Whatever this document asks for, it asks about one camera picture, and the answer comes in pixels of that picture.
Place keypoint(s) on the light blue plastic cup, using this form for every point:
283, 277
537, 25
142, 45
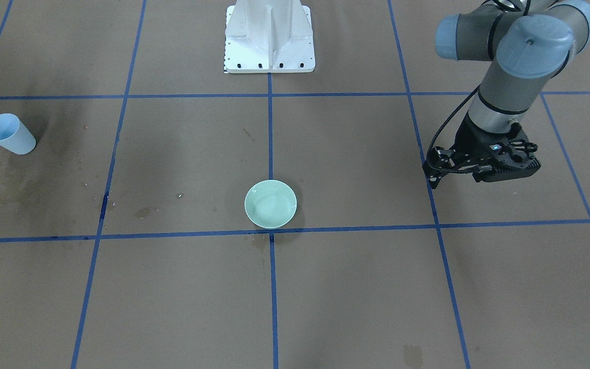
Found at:
14, 136

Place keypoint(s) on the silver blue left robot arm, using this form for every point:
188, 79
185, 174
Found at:
527, 43

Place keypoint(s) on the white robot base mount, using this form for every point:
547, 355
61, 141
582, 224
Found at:
268, 37

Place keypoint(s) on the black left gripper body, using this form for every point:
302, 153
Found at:
468, 141

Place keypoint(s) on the light green ceramic bowl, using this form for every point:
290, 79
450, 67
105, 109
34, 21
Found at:
270, 204

